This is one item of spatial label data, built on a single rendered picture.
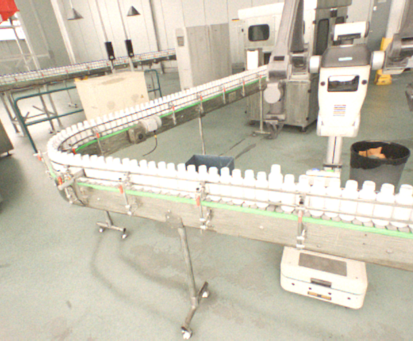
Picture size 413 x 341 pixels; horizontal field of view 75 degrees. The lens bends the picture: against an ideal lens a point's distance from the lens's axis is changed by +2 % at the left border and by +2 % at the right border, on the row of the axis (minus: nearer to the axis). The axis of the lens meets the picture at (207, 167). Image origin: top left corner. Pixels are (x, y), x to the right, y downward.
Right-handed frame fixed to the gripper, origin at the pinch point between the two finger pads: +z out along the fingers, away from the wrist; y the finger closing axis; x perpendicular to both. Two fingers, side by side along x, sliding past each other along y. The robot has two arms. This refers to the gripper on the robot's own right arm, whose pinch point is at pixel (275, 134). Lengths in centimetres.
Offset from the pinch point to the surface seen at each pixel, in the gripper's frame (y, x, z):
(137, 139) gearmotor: -89, -145, 41
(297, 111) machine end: -368, -27, 79
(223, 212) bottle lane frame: 4.6, -23.6, 39.5
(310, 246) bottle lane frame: 4, 17, 50
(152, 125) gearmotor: -104, -135, 31
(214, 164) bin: -58, -53, 44
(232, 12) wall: -1192, -404, -157
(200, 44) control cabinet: -570, -289, -38
